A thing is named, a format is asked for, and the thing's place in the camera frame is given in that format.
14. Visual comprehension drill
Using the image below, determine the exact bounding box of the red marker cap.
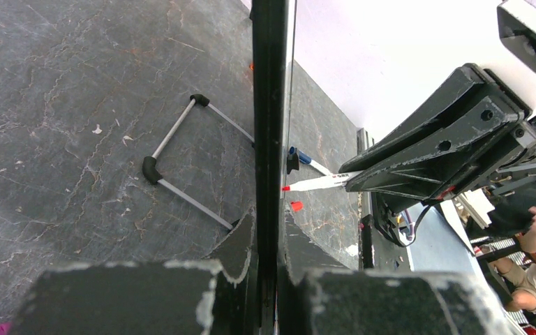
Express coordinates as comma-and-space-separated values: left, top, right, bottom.
290, 201, 304, 212

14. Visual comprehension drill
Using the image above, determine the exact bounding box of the seated person white shirt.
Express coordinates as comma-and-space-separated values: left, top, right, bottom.
466, 181, 536, 313

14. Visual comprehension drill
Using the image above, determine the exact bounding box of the blue whiteboard marker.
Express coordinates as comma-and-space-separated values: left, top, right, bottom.
289, 147, 332, 175

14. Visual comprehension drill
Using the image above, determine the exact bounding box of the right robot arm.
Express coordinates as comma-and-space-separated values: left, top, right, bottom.
340, 64, 536, 246

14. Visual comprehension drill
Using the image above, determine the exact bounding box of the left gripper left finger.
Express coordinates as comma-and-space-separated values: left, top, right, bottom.
207, 205, 257, 285

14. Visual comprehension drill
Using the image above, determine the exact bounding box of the white whiteboard black frame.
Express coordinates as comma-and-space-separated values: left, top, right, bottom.
142, 0, 299, 335

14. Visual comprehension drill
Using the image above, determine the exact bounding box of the red whiteboard marker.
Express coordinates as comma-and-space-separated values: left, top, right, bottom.
282, 171, 362, 192

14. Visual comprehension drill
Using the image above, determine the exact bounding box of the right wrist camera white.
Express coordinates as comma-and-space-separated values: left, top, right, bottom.
496, 0, 536, 73

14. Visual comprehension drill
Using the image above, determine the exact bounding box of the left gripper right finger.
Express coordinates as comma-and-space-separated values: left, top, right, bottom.
279, 210, 352, 285

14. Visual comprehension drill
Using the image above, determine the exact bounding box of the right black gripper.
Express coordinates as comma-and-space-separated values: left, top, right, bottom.
338, 64, 536, 204

